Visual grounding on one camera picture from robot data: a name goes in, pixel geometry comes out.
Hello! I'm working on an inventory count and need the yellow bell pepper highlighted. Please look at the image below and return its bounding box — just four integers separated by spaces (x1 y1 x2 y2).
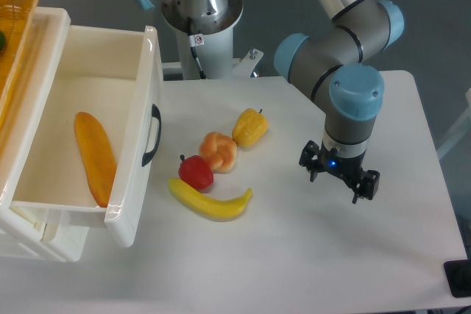
232 108 269 148

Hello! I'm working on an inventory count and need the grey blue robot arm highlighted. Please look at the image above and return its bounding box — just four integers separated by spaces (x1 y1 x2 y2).
137 0 404 200

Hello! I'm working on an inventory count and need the black device at edge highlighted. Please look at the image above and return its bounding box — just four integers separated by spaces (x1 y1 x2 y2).
443 260 470 298

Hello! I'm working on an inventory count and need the black drawer handle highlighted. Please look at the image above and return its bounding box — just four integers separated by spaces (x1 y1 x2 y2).
141 104 162 167

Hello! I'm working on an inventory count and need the green fruit in basket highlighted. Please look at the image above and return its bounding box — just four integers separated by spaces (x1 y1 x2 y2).
0 31 7 51

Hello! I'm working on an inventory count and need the red bell pepper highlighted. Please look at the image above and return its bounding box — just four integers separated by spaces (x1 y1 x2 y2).
178 154 213 190

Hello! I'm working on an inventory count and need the white top drawer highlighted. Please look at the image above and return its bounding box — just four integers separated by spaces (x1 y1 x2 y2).
1 26 161 261

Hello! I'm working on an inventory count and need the yellow banana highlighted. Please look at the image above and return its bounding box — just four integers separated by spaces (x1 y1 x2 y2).
168 178 253 221

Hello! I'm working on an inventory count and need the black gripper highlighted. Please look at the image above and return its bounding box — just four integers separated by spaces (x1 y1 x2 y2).
299 140 380 204

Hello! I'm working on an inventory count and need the white drawer cabinet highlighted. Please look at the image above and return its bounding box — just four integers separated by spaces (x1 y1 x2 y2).
1 7 88 262

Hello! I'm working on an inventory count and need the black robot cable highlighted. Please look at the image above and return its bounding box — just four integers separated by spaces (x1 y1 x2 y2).
186 15 209 80

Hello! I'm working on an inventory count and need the orange knotted bread roll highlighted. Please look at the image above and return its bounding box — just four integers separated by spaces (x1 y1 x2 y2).
199 132 238 174

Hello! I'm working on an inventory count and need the orange baguette bread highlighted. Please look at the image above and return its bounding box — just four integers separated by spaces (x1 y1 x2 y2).
74 112 117 207

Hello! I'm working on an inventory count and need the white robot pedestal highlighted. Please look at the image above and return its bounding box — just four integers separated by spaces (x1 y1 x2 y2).
162 0 263 80

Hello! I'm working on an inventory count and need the yellow woven basket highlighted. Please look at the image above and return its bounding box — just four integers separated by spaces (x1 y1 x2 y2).
1 0 39 122

